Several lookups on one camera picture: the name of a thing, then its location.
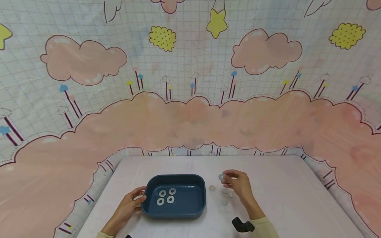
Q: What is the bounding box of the person's right forearm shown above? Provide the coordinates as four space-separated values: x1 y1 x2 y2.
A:
249 208 280 238

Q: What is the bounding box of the person's right hand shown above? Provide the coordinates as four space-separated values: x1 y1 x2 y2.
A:
222 170 259 215

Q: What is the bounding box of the person's left hand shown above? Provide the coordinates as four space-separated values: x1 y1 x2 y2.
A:
110 186 147 232

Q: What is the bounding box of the person's left forearm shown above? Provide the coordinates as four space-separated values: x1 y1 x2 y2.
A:
96 225 121 238

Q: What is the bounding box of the dark blue plastic tray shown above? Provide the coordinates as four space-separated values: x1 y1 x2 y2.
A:
141 174 207 220

